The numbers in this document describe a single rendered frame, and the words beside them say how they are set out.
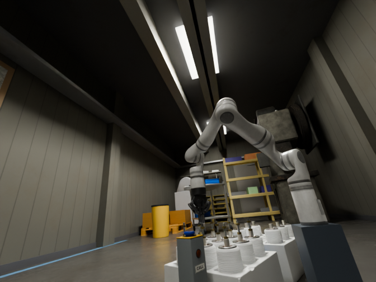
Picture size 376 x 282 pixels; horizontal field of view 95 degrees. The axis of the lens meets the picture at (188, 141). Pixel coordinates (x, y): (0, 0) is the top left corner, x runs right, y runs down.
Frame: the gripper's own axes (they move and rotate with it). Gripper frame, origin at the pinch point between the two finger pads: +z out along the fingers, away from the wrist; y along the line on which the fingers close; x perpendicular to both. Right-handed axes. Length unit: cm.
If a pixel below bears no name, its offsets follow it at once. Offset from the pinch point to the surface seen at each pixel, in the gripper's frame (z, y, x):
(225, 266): 16.3, -1.1, -13.3
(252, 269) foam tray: 18.5, 8.4, -17.3
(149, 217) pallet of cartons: -2, 102, 359
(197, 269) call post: 14.0, -14.8, -15.6
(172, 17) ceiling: -288, 40, 75
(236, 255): 13.4, 3.0, -16.1
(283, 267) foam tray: 29, 49, -2
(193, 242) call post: 6.2, -15.4, -15.8
